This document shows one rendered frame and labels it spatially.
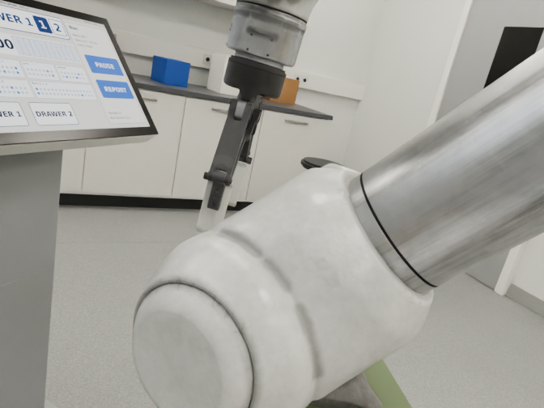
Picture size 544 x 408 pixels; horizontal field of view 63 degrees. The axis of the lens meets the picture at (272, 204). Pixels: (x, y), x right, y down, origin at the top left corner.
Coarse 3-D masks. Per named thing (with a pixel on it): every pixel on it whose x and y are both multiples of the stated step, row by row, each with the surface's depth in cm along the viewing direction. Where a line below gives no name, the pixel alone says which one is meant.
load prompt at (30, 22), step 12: (0, 12) 82; (12, 12) 84; (24, 12) 86; (0, 24) 80; (12, 24) 83; (24, 24) 85; (36, 24) 88; (48, 24) 90; (60, 24) 93; (60, 36) 92
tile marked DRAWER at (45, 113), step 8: (32, 104) 80; (40, 104) 81; (48, 104) 83; (56, 104) 84; (64, 104) 86; (32, 112) 79; (40, 112) 81; (48, 112) 82; (56, 112) 84; (64, 112) 85; (72, 112) 87; (40, 120) 80; (48, 120) 81; (56, 120) 83; (64, 120) 85; (72, 120) 86
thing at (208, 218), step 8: (208, 184) 53; (232, 184) 53; (208, 192) 53; (224, 192) 53; (224, 200) 53; (208, 208) 53; (224, 208) 53; (200, 216) 54; (208, 216) 54; (216, 216) 54; (200, 224) 54; (208, 224) 54; (216, 224) 54
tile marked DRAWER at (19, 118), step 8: (0, 104) 74; (8, 104) 76; (16, 104) 77; (0, 112) 74; (8, 112) 75; (16, 112) 76; (0, 120) 73; (8, 120) 74; (16, 120) 76; (24, 120) 77
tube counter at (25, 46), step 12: (0, 36) 79; (12, 36) 82; (24, 36) 84; (0, 48) 79; (12, 48) 81; (24, 48) 83; (36, 48) 86; (48, 48) 88; (60, 48) 91; (72, 48) 94; (60, 60) 90; (72, 60) 92
